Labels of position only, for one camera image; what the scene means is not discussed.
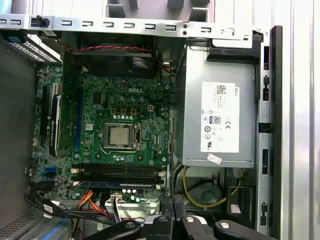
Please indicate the black open PC case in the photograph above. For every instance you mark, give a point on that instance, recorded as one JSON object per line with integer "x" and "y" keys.
{"x": 277, "y": 125}

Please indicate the black case fan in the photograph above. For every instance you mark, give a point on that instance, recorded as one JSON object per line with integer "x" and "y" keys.
{"x": 112, "y": 62}

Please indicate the black graphics card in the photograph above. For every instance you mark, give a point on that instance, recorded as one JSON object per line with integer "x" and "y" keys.
{"x": 53, "y": 125}

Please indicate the blue disk carrier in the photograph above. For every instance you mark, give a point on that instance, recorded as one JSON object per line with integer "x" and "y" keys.
{"x": 57, "y": 228}

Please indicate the grey parts rack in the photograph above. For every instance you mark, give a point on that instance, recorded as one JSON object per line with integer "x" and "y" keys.
{"x": 115, "y": 11}

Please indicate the green motherboard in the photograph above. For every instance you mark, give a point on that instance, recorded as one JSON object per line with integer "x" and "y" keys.
{"x": 112, "y": 85}

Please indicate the black expansion slot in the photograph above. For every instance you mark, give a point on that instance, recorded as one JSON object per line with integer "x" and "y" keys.
{"x": 44, "y": 117}

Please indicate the black RAM slot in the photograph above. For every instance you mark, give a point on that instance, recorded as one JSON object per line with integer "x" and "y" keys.
{"x": 120, "y": 179}
{"x": 120, "y": 166}
{"x": 120, "y": 173}

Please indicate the white plug connector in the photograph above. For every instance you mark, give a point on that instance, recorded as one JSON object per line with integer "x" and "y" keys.
{"x": 116, "y": 197}

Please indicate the blue expansion slot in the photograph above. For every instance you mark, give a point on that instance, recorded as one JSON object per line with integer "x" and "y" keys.
{"x": 79, "y": 120}

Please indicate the grey power supply unit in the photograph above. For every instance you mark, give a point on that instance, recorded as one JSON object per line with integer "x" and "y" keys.
{"x": 192, "y": 112}

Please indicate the metal CPU socket cover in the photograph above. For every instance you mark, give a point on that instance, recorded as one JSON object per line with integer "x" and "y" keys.
{"x": 119, "y": 124}

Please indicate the metal disk bay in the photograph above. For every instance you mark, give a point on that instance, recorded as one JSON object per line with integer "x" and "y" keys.
{"x": 20, "y": 225}

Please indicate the silver CPU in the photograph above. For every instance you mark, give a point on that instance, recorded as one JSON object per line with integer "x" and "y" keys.
{"x": 119, "y": 136}

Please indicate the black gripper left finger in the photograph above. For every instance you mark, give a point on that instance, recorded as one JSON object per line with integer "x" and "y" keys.
{"x": 165, "y": 230}

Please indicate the green RAM stick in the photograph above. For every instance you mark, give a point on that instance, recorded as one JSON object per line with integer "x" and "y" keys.
{"x": 120, "y": 185}

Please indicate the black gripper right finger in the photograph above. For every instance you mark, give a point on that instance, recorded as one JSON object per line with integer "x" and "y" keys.
{"x": 182, "y": 230}

